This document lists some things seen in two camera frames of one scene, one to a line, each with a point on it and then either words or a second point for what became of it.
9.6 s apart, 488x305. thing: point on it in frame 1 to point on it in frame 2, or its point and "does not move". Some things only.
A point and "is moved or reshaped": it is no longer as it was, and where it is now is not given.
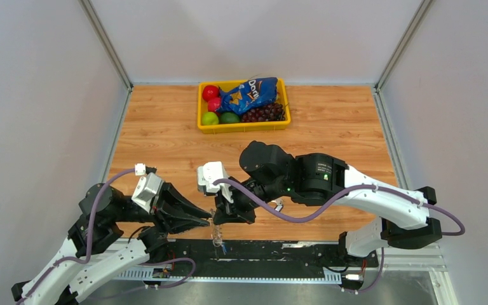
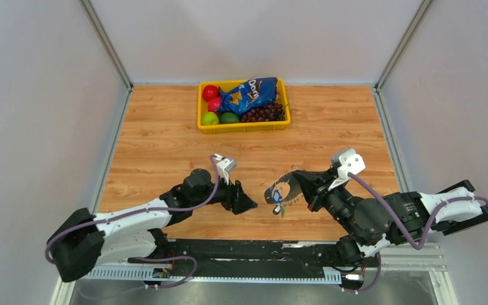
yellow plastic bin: (243, 126) does not move
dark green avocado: (229, 117) does not move
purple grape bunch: (274, 112) does not move
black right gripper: (228, 211) to (319, 182)
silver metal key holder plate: (217, 241) is moved or reshaped
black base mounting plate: (264, 253) does not move
